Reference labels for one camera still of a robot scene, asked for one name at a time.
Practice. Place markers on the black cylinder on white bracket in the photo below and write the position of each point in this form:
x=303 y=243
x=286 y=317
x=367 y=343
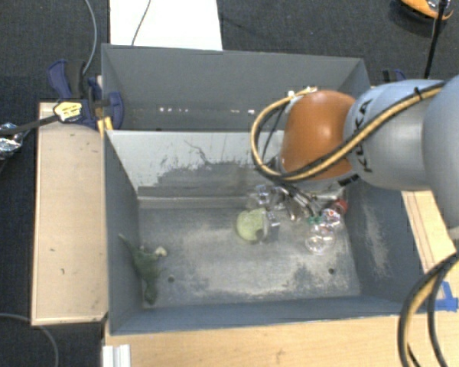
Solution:
x=347 y=181

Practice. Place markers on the pale wood flat board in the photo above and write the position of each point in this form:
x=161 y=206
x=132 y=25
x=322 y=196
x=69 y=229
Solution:
x=69 y=212

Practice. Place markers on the green toy dinosaur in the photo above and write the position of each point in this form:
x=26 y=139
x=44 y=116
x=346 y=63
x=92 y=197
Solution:
x=147 y=266

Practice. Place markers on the clear plastic bottle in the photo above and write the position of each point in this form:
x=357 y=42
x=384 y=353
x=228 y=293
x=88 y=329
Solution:
x=321 y=235

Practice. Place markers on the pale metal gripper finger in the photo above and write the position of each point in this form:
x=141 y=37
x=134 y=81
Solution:
x=272 y=222
x=260 y=196

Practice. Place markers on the yellow-green ball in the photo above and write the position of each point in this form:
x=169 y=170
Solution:
x=250 y=226

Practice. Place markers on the grey metal bin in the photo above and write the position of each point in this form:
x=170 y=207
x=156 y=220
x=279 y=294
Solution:
x=222 y=266

